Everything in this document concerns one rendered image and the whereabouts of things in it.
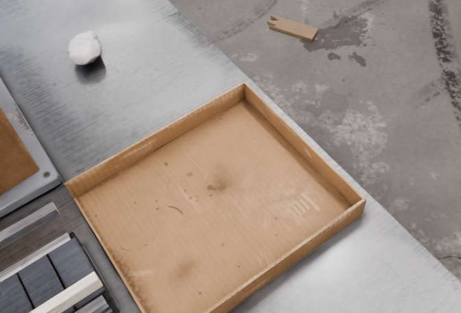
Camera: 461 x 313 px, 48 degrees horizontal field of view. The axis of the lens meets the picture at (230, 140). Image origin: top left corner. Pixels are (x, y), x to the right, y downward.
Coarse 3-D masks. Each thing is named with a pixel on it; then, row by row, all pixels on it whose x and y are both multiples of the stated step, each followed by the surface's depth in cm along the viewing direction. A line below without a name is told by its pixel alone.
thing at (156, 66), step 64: (0, 0) 101; (64, 0) 99; (128, 0) 98; (0, 64) 90; (64, 64) 89; (128, 64) 88; (192, 64) 87; (64, 128) 80; (128, 128) 79; (64, 192) 73; (0, 256) 68; (320, 256) 65; (384, 256) 64
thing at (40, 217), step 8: (40, 208) 56; (48, 208) 56; (56, 208) 57; (32, 216) 56; (40, 216) 56; (48, 216) 56; (56, 216) 57; (16, 224) 55; (24, 224) 55; (32, 224) 56; (40, 224) 56; (0, 232) 55; (8, 232) 55; (16, 232) 55; (24, 232) 56; (0, 240) 54; (8, 240) 55; (0, 248) 55
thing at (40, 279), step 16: (64, 256) 62; (80, 256) 62; (32, 272) 61; (48, 272) 61; (64, 272) 60; (80, 272) 60; (0, 288) 60; (16, 288) 60; (32, 288) 60; (48, 288) 59; (64, 288) 60; (0, 304) 59; (16, 304) 59; (32, 304) 59; (80, 304) 58
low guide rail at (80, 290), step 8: (80, 280) 56; (88, 280) 56; (96, 280) 56; (72, 288) 56; (80, 288) 55; (88, 288) 56; (96, 288) 57; (56, 296) 55; (64, 296) 55; (72, 296) 55; (80, 296) 56; (48, 304) 55; (56, 304) 55; (64, 304) 55; (72, 304) 56; (32, 312) 54; (40, 312) 54; (48, 312) 54; (56, 312) 55
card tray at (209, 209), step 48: (240, 96) 80; (144, 144) 73; (192, 144) 76; (240, 144) 76; (288, 144) 75; (96, 192) 72; (144, 192) 72; (192, 192) 71; (240, 192) 71; (288, 192) 70; (336, 192) 70; (144, 240) 67; (192, 240) 67; (240, 240) 66; (288, 240) 66; (144, 288) 63; (192, 288) 63; (240, 288) 59
